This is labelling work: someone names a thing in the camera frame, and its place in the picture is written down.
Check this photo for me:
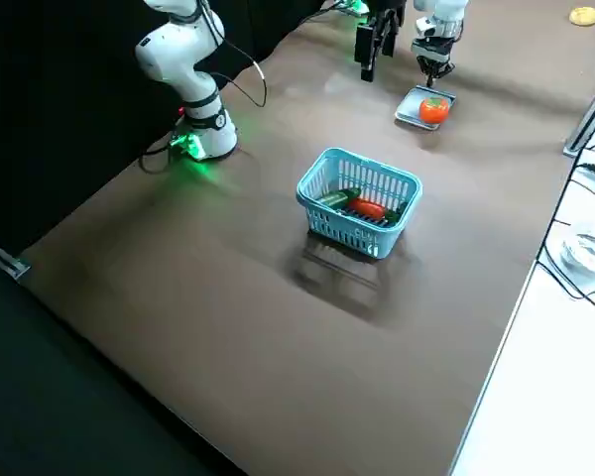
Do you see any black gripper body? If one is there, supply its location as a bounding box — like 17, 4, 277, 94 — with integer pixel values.
410, 39, 457, 65
367, 0, 409, 27

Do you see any red tomato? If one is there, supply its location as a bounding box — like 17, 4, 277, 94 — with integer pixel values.
417, 96, 452, 126

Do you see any silver digital kitchen scale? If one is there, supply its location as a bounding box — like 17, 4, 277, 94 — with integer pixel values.
394, 84, 459, 133

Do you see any light blue plastic basket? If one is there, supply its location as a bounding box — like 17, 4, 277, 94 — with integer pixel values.
296, 147, 424, 262

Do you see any round yellow bread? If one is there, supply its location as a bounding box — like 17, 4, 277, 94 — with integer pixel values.
568, 6, 595, 28

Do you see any green cucumber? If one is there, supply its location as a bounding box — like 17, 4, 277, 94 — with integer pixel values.
316, 187, 363, 210

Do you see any orange carrot with leaves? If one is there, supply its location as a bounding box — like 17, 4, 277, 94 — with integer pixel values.
347, 197, 404, 222

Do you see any aluminium profile bar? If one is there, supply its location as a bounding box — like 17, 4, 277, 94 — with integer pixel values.
0, 234, 33, 281

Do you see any black cable with silver connector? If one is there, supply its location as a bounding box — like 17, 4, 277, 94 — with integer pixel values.
196, 0, 270, 109

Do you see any aluminium profile post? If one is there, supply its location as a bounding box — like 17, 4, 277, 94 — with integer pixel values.
563, 63, 595, 160

